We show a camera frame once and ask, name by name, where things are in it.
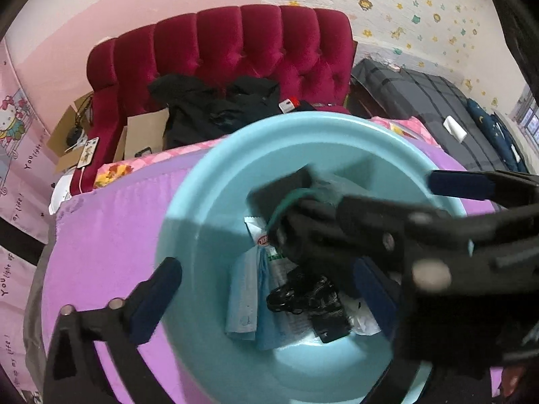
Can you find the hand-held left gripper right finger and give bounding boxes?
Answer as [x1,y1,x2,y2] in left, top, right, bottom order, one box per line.
[353,256,403,339]

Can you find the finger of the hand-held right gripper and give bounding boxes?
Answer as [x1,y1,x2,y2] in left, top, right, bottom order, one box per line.
[335,195,476,262]
[426,169,539,210]

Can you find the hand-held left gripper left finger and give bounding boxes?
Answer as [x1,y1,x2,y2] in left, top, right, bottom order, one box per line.
[45,256,183,404]

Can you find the white plastic bag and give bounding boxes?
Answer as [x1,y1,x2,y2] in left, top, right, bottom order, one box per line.
[342,294,380,336]

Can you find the green scouring pad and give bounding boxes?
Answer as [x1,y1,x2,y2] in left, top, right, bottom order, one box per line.
[311,310,351,344]

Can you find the black mesh cloth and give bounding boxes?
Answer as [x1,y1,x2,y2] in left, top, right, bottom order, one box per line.
[266,275,344,317]

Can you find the black glove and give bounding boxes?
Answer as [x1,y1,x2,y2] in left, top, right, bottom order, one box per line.
[246,166,358,289]

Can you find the blue face mask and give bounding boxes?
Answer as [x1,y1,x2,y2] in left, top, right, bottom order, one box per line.
[224,251,279,351]

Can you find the light blue plastic basin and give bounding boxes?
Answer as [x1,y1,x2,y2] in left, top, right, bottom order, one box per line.
[156,111,466,404]

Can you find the white small box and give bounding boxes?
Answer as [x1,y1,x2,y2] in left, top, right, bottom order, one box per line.
[442,115,468,142]

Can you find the dark blue star pillow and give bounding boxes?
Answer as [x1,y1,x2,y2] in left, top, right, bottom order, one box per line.
[466,98,528,173]

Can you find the window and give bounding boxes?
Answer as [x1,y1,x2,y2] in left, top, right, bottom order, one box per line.
[511,85,539,153]

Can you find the grey plaid bedding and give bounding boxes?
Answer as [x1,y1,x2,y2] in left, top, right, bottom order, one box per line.
[351,59,529,174]

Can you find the white wet wipe packet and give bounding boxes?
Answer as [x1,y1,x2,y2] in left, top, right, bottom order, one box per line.
[244,216,305,289]

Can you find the white round object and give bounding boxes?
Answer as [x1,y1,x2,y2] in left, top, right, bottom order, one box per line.
[48,174,73,216]

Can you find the printed phone case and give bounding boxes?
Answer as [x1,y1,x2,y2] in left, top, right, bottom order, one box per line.
[78,136,101,167]

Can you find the flat cardboard box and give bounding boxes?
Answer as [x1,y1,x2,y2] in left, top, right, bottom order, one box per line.
[114,108,171,163]

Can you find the open cardboard box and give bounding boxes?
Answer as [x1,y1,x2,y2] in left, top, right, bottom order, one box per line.
[46,92,97,174]

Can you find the pink cartoon curtain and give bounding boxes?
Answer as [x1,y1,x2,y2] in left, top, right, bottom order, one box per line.
[0,38,65,404]

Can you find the black clothes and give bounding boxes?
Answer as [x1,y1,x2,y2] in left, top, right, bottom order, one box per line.
[147,73,313,151]

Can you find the red tufted headboard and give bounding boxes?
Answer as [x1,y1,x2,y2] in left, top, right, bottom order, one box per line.
[69,4,355,197]

